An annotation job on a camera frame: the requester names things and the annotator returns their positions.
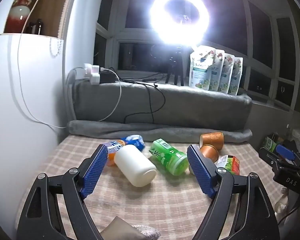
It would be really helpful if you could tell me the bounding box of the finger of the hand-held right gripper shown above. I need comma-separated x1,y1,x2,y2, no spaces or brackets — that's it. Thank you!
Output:
259,140,300,168

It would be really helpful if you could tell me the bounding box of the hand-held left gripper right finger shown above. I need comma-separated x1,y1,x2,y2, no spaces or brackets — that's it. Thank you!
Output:
187,144,280,240

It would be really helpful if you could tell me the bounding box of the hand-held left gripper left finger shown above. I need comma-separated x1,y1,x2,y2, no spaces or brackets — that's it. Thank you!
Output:
16,144,109,240

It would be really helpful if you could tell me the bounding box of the orange paper cup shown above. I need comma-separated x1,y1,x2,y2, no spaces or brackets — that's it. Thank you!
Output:
199,132,225,150
199,144,219,162

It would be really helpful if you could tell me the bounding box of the green box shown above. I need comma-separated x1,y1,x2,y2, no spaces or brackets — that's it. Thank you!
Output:
264,135,280,153

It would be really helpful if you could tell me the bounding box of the red and green drink carton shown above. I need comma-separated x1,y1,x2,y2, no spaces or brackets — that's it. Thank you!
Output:
214,154,240,176

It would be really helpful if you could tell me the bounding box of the green can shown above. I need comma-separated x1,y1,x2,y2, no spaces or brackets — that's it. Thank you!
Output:
149,138,190,176

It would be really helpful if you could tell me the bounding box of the white plastic bottle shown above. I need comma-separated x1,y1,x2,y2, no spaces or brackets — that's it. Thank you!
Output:
114,145,157,187

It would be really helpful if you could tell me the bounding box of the plaid bed sheet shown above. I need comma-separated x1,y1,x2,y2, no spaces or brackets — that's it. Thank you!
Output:
15,135,275,240

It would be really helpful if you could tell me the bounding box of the blue and orange drink bottle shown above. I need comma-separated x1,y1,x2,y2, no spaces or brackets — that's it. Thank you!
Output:
102,134,145,167

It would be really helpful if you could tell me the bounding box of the grey blanket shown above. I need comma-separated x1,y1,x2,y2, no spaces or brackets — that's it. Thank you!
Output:
67,81,253,143

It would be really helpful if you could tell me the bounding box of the silver foil wrap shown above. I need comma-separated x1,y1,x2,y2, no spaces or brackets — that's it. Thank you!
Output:
132,225,162,240

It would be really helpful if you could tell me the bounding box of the white refill pouch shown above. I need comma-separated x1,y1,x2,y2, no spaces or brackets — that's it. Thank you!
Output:
189,45,217,90
220,54,235,94
229,57,243,96
210,49,226,92

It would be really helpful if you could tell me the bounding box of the black power adapter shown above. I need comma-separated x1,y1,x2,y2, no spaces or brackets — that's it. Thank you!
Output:
100,71,118,83

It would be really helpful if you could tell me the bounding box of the white power strip with plugs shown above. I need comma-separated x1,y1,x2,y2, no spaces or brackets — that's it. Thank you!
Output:
84,64,107,85

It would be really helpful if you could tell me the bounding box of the black tripod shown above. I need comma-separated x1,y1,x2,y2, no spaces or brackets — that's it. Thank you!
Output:
165,46,184,86

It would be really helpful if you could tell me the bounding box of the dark glass bottle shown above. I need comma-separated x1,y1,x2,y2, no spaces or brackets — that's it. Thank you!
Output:
27,19,44,35

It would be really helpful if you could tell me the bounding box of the wooden shelf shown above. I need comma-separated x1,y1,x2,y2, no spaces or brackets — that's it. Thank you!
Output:
2,0,74,39

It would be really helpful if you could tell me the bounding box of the red and white vase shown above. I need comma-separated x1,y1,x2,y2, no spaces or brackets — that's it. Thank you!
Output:
6,0,42,33

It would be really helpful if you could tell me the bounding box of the black cable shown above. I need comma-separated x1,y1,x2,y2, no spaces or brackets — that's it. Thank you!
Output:
110,67,166,124

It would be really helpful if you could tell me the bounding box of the white cable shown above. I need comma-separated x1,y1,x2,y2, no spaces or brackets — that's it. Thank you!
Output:
16,0,122,129

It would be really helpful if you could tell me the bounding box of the ring light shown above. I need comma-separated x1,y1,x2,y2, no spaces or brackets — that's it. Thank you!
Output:
149,0,212,48

